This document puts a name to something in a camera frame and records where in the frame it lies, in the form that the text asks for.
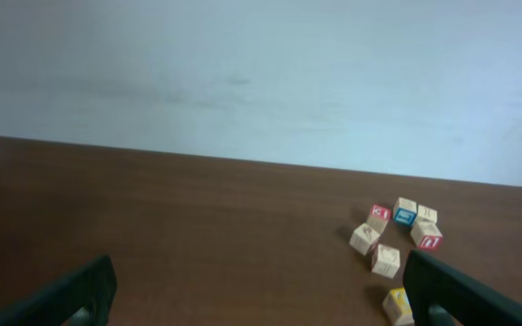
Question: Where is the plain top wooden block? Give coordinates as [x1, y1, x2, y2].
[415, 205, 438, 224]

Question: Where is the red sided wooden block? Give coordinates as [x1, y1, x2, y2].
[411, 222, 443, 250]

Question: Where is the yellow wooden block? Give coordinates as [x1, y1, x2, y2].
[382, 288, 414, 326]

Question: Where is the picture top wooden block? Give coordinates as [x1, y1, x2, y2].
[349, 224, 381, 255]

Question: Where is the blue sided wooden block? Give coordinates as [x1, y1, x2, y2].
[392, 197, 418, 226]

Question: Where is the red letter wooden block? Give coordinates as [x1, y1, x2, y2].
[366, 204, 392, 235]

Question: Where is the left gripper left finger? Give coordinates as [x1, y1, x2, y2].
[0, 255, 117, 326]

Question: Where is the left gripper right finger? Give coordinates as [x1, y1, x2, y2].
[402, 250, 522, 326]

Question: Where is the green N wooden block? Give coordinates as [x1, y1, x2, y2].
[372, 244, 401, 279]

